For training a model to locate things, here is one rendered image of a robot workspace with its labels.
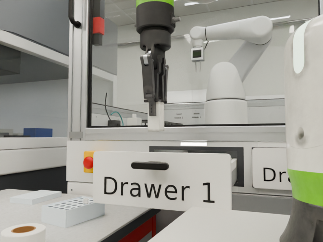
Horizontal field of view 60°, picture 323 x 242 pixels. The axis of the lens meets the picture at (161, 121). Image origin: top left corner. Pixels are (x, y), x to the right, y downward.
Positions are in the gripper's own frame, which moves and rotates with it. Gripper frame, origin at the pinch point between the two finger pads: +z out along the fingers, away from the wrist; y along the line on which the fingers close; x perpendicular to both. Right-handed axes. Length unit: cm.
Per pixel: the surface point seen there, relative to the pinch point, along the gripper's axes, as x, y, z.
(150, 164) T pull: -4.6, -14.7, 9.3
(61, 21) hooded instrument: 76, 58, -53
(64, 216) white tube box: 16.8, -12.4, 21.8
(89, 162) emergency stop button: 27.9, 13.1, 13.7
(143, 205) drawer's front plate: -1.7, -11.5, 17.9
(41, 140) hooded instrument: 76, 43, 9
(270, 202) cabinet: -25.8, 19.8, 23.6
